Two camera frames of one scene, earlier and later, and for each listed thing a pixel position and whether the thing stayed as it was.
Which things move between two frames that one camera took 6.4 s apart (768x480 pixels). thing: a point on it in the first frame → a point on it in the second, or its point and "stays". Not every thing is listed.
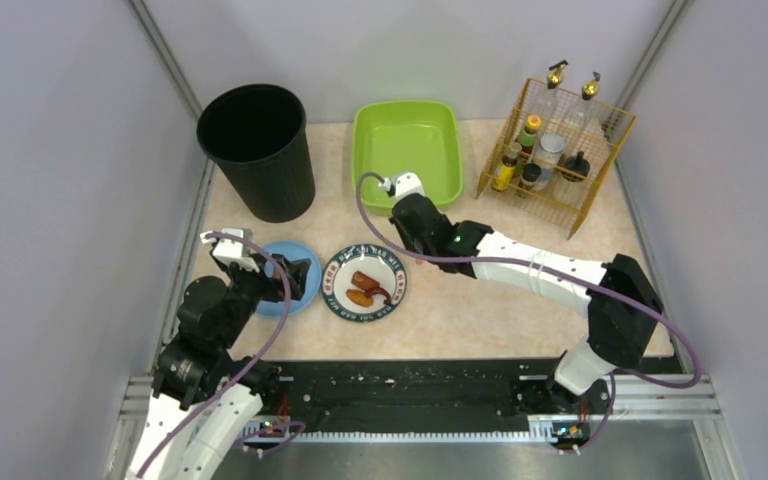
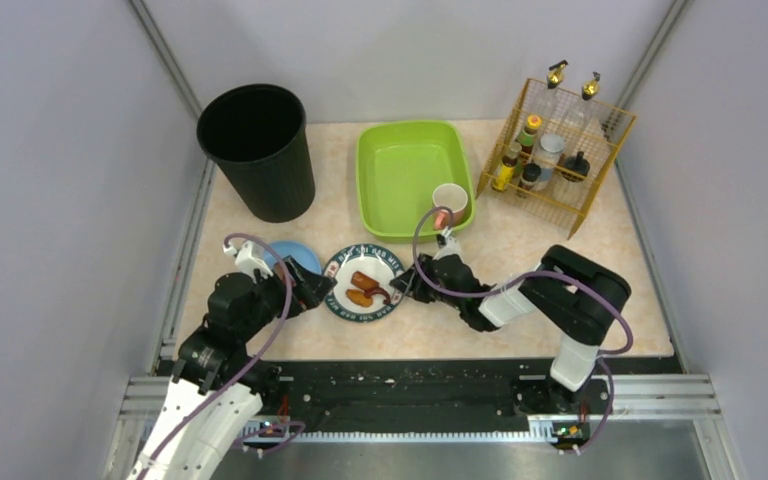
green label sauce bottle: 527,137 stays
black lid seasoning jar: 576,168 stays
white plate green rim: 377,264 stays
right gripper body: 404,216 → 423,277
